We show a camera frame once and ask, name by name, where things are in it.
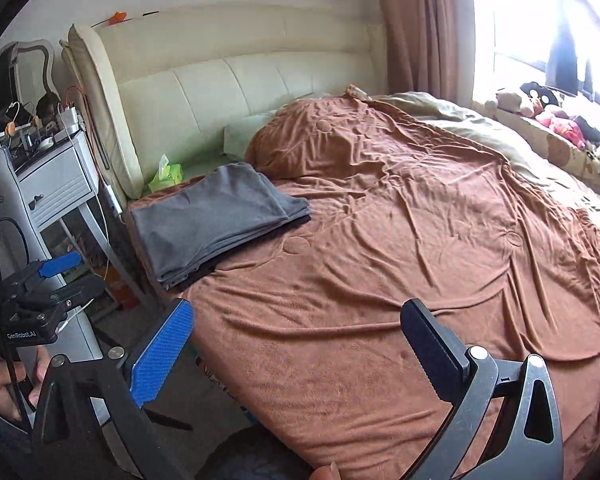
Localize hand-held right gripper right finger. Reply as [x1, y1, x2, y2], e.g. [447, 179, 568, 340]
[399, 299, 566, 480]

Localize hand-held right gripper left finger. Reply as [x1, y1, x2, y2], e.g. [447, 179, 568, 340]
[30, 297, 196, 480]

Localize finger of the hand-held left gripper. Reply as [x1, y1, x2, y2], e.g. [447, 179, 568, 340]
[37, 251, 83, 278]
[55, 274, 106, 308]

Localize grey t-shirt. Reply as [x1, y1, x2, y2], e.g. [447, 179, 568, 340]
[129, 162, 312, 291]

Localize black folded clothes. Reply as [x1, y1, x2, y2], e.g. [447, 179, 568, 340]
[177, 257, 226, 292]

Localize person's left hand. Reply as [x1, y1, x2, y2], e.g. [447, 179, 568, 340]
[0, 345, 51, 421]

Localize grey drawer cabinet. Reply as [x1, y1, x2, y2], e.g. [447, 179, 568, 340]
[12, 127, 146, 313]

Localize brown blanket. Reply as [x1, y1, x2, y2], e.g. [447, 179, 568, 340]
[125, 85, 600, 480]

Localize green tissue pack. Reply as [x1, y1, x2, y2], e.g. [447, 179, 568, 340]
[147, 154, 185, 193]

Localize light green pillow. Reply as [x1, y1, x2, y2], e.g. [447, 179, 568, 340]
[222, 110, 281, 157]

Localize bear print cushion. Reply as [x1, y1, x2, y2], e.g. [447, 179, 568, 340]
[495, 105, 600, 201]

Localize pink plush toy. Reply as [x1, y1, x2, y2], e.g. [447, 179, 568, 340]
[535, 110, 586, 147]

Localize beige plush toy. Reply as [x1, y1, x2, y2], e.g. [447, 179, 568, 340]
[485, 90, 523, 117]

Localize cream padded headboard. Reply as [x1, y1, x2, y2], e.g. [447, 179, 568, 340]
[95, 5, 388, 201]

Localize black penguin plush toy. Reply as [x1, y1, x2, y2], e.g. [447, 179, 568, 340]
[520, 82, 563, 111]

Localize long dark hanging garment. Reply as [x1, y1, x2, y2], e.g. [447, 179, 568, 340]
[545, 45, 581, 97]

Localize pink curtain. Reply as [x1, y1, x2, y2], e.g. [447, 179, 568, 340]
[370, 0, 476, 98]

